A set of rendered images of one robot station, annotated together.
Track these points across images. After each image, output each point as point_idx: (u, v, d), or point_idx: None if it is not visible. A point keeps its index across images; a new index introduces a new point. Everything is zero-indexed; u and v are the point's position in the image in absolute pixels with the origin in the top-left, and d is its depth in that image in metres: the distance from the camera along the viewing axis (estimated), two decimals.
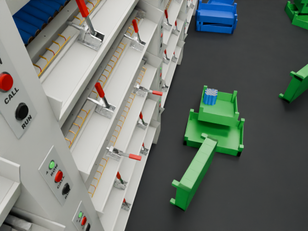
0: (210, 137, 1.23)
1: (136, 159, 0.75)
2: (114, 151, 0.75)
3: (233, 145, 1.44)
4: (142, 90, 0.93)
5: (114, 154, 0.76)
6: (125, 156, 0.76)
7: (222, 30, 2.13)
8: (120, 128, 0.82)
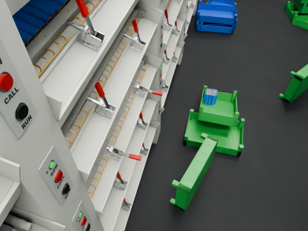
0: (210, 137, 1.23)
1: (136, 159, 0.75)
2: (114, 151, 0.75)
3: (233, 145, 1.44)
4: (142, 90, 0.93)
5: (114, 154, 0.76)
6: (125, 156, 0.76)
7: (222, 30, 2.13)
8: (120, 128, 0.82)
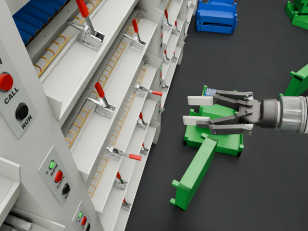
0: (210, 137, 1.23)
1: (136, 159, 0.75)
2: (114, 151, 0.75)
3: (233, 145, 1.44)
4: (142, 90, 0.93)
5: (114, 154, 0.76)
6: (125, 156, 0.76)
7: (222, 30, 2.13)
8: (120, 128, 0.82)
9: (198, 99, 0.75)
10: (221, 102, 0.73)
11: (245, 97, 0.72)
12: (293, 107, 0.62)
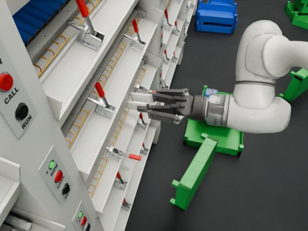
0: (210, 137, 1.23)
1: (136, 159, 0.75)
2: (114, 151, 0.75)
3: (233, 145, 1.44)
4: (142, 90, 0.93)
5: (114, 154, 0.76)
6: (125, 156, 0.76)
7: (222, 30, 2.13)
8: (120, 128, 0.82)
9: None
10: (157, 108, 0.78)
11: None
12: None
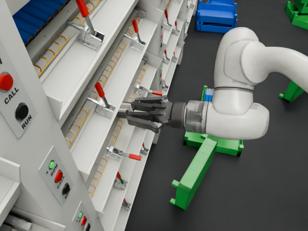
0: (210, 137, 1.23)
1: (136, 159, 0.75)
2: (114, 151, 0.75)
3: (233, 145, 1.44)
4: (142, 90, 0.93)
5: (114, 154, 0.76)
6: (125, 156, 0.76)
7: (222, 30, 2.13)
8: (120, 128, 0.82)
9: None
10: (137, 114, 0.77)
11: None
12: None
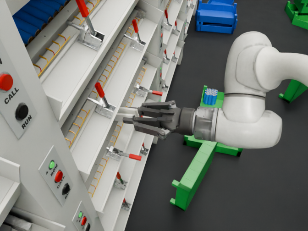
0: None
1: (136, 159, 0.75)
2: (114, 151, 0.75)
3: None
4: (142, 90, 0.93)
5: (114, 154, 0.76)
6: (125, 156, 0.76)
7: (222, 30, 2.13)
8: (120, 128, 0.82)
9: None
10: (144, 120, 0.75)
11: None
12: None
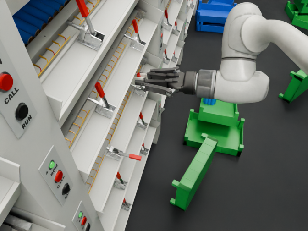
0: (210, 137, 1.23)
1: (136, 159, 0.75)
2: (114, 151, 0.75)
3: (233, 145, 1.44)
4: (140, 90, 0.93)
5: (114, 154, 0.76)
6: (125, 156, 0.76)
7: (222, 30, 2.13)
8: (116, 126, 0.82)
9: (134, 74, 0.90)
10: (155, 77, 0.89)
11: (174, 71, 0.89)
12: (205, 77, 0.80)
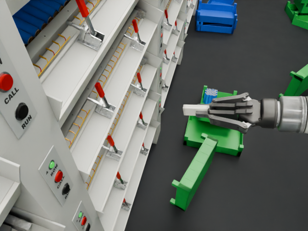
0: (210, 137, 1.23)
1: (109, 141, 0.72)
2: (107, 149, 0.76)
3: (233, 145, 1.44)
4: (140, 90, 0.93)
5: (114, 154, 0.76)
6: (113, 148, 0.74)
7: (222, 30, 2.13)
8: (114, 125, 0.82)
9: (194, 107, 0.73)
10: (219, 109, 0.72)
11: (243, 99, 0.72)
12: (293, 107, 0.62)
